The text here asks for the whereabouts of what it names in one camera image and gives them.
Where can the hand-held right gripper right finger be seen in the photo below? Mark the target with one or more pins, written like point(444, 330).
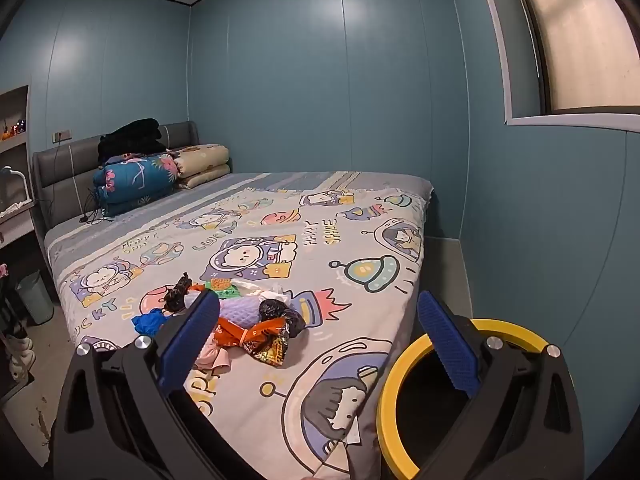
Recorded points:
point(447, 345)

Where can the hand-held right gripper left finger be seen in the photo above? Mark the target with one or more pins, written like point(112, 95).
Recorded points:
point(192, 340)

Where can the green snack packet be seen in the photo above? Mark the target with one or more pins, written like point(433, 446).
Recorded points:
point(220, 286)

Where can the yellow rimmed black trash bin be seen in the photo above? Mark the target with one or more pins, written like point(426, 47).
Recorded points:
point(395, 385)

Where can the white tissue wad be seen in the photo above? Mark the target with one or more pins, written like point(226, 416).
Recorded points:
point(260, 290)

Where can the blue crumpled plastic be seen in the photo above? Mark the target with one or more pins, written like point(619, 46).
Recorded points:
point(150, 322)

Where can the dark crumpled wrapper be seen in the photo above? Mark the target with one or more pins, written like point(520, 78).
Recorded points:
point(175, 292)

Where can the small orange peel piece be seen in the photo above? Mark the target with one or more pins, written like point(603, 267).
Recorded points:
point(197, 288)

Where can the lavender quilted cloth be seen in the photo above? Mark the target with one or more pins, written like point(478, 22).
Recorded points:
point(240, 310)

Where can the orange snack wrapper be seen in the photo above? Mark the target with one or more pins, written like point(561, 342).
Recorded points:
point(265, 340)

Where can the black plastic bag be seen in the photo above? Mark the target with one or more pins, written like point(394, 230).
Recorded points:
point(280, 312)

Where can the bed with cartoon sheet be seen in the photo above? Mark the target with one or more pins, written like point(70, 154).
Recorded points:
point(300, 260)

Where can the grey waste basket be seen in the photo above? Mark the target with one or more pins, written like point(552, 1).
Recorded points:
point(35, 300)

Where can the blue floral folded quilt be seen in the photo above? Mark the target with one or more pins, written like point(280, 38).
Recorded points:
point(130, 180)

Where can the beige patterned folded quilt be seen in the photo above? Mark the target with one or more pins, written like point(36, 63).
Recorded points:
point(205, 160)

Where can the black folded clothing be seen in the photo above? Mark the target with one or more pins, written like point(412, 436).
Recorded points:
point(130, 137)

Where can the grey padded headboard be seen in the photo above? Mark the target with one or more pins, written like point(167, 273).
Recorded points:
point(65, 160)

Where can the white desk lamp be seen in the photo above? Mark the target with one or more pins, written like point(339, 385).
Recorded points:
point(20, 175)

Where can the white shelf unit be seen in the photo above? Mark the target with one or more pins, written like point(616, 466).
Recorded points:
point(12, 147)

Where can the small shelf figurines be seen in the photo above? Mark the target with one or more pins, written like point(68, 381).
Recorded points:
point(19, 126)

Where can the white framed window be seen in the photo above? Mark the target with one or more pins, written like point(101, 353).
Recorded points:
point(585, 35)

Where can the wall socket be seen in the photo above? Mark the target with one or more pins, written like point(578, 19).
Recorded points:
point(62, 135)

